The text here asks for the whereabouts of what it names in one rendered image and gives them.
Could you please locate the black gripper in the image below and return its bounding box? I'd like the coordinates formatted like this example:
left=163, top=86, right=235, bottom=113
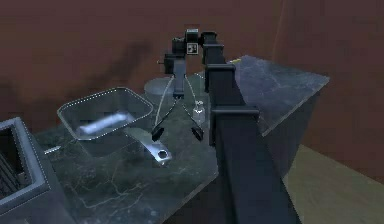
left=150, top=36, right=205, bottom=142

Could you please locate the grey bowl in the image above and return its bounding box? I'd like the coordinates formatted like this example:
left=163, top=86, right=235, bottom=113
left=143, top=76, right=208, bottom=108

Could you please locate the dark marble counter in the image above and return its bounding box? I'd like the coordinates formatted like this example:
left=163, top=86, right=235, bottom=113
left=33, top=54, right=331, bottom=224

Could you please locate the small silver utensil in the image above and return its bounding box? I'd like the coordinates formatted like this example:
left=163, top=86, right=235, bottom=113
left=43, top=145, right=63, bottom=155

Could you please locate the silver square pan with handle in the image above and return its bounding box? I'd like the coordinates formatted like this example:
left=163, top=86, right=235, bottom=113
left=56, top=86, right=173, bottom=167

